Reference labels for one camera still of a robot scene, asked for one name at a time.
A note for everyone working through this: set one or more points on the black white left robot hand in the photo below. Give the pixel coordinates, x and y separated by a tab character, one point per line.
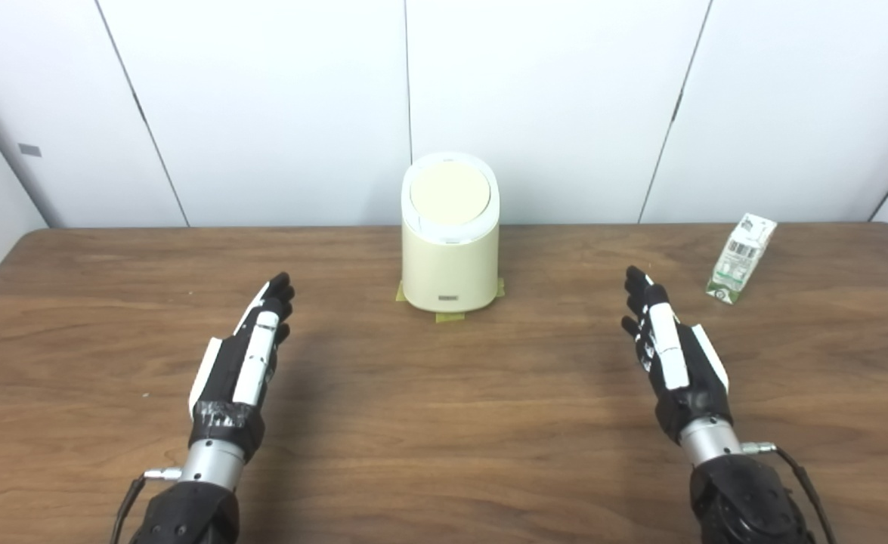
226	370

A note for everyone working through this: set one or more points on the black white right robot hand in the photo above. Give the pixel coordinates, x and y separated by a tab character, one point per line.
685	385

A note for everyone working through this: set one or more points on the white green milk carton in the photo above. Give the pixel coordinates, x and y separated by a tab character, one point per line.
738	261

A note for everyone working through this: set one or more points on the cream-colored round bin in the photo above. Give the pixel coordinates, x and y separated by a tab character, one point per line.
450	264

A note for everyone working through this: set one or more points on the cream round bin lid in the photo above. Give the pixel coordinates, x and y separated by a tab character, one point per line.
450	193

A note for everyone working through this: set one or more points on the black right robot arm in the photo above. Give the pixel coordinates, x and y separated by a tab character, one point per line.
742	502

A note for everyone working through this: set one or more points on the yellow masking tape piece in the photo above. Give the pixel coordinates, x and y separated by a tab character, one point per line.
450	316
400	293

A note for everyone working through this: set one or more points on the small grey wall sticker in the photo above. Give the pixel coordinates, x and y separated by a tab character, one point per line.
29	149

